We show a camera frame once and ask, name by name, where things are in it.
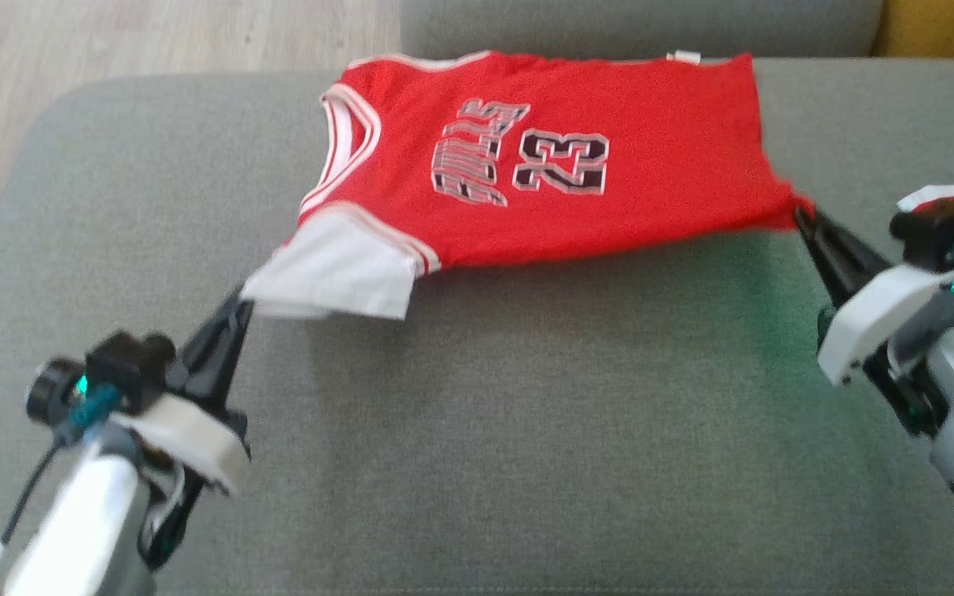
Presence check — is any small grey fabric sofa cushion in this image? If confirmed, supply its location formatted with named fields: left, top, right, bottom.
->
left=400, top=0, right=886, bottom=60

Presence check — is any large grey fabric sofa seat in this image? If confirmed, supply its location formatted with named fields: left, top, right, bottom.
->
left=0, top=56, right=954, bottom=596

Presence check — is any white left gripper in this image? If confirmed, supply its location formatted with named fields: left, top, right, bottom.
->
left=113, top=288, right=256, bottom=497

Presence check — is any left camera cable teal plug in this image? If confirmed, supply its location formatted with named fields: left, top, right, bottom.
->
left=0, top=385, right=123, bottom=596

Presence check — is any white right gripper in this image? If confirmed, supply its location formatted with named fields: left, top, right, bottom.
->
left=793, top=207, right=954, bottom=387

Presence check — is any mustard yellow furniture piece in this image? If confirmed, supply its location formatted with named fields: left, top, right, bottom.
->
left=873, top=0, right=954, bottom=60

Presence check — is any red basketball jersey number 23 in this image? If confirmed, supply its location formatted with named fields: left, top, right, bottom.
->
left=241, top=51, right=816, bottom=322

